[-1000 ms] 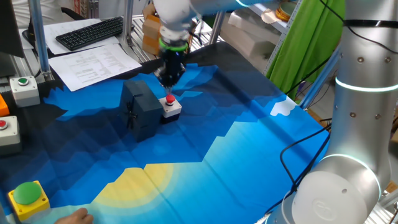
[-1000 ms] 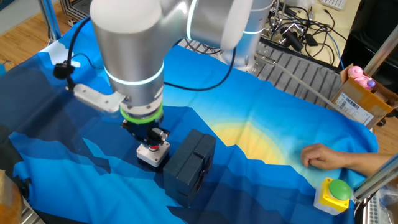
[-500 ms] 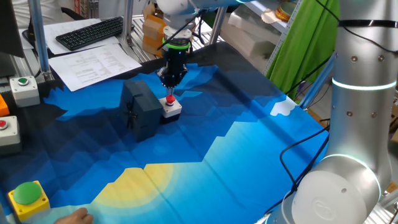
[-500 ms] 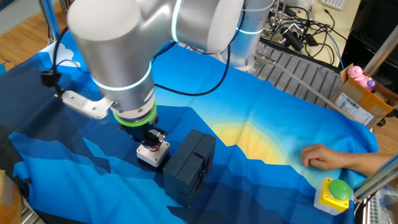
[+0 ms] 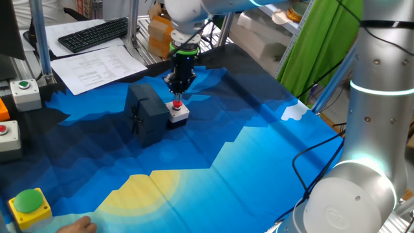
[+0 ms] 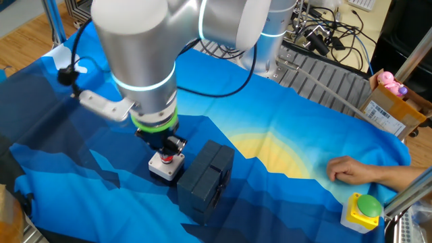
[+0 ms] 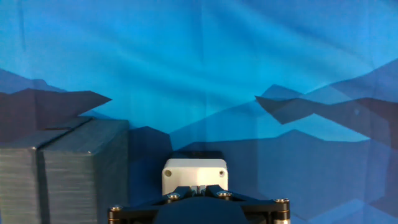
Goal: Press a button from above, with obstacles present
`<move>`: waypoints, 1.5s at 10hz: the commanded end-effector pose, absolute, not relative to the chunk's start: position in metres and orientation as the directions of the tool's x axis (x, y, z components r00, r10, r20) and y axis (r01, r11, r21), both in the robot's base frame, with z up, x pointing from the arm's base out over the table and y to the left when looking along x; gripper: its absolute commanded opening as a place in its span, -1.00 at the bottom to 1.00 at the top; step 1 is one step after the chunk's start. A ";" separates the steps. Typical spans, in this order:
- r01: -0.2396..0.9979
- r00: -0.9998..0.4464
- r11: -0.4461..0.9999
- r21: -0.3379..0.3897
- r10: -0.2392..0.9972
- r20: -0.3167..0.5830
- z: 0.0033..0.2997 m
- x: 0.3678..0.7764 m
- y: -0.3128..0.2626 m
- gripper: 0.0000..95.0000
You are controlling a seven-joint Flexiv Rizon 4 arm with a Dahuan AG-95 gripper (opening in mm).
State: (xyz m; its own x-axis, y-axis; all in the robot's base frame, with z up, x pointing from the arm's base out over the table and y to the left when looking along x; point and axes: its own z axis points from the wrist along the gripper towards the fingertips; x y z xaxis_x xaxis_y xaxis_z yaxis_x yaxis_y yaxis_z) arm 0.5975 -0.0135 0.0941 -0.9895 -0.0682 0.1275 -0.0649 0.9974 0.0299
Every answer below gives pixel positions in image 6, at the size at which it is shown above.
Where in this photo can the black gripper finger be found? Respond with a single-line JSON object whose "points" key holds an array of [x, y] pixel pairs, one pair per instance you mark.
{"points": [[176, 146], [143, 136]]}

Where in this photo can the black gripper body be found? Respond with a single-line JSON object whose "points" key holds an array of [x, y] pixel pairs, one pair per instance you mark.
{"points": [[158, 140]]}

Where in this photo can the red push button grey box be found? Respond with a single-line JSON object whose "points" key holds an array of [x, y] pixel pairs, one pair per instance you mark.
{"points": [[162, 169]]}

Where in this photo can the dark grey block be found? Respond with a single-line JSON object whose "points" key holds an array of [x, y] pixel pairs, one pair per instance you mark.
{"points": [[202, 182]]}

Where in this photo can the green push button yellow box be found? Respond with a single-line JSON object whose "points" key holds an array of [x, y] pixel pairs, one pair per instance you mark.
{"points": [[357, 216]]}

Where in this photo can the person's forearm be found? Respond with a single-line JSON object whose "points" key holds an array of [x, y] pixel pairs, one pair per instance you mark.
{"points": [[401, 177]]}

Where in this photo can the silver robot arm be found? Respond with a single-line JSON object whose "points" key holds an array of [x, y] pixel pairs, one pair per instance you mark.
{"points": [[141, 50]]}

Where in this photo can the person's hand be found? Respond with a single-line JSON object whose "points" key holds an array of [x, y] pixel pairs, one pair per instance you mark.
{"points": [[354, 170]]}

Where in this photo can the blue landscape print cloth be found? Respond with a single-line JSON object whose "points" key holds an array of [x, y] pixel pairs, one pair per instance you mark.
{"points": [[303, 111]]}

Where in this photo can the blue metal pole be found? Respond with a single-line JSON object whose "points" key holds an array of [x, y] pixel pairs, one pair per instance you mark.
{"points": [[55, 23]]}

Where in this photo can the brown paper package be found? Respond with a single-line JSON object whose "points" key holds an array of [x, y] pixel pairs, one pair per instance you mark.
{"points": [[10, 219]]}

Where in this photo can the pink toy figure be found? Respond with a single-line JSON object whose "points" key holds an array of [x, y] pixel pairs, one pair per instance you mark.
{"points": [[386, 79]]}

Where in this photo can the cardboard box with label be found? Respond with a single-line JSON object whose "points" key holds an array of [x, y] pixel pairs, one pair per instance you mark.
{"points": [[395, 108]]}

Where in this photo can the white keyboard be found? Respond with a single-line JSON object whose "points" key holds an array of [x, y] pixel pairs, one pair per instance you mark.
{"points": [[362, 4]]}

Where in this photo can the black cabinet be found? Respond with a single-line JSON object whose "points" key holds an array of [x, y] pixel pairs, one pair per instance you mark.
{"points": [[405, 33]]}

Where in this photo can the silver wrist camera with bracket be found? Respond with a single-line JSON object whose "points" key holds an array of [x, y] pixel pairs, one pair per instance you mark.
{"points": [[104, 106]]}

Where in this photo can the black striped aluminium frame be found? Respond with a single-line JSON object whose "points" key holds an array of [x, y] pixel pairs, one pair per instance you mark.
{"points": [[79, 10]]}

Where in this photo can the aluminium frame bar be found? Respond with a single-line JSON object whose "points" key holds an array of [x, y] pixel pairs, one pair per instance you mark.
{"points": [[408, 194]]}

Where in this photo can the perforated metal bracket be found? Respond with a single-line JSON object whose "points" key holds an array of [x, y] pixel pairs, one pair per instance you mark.
{"points": [[405, 229]]}

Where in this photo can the aluminium frame post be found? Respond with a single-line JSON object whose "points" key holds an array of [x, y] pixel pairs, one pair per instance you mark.
{"points": [[415, 54]]}

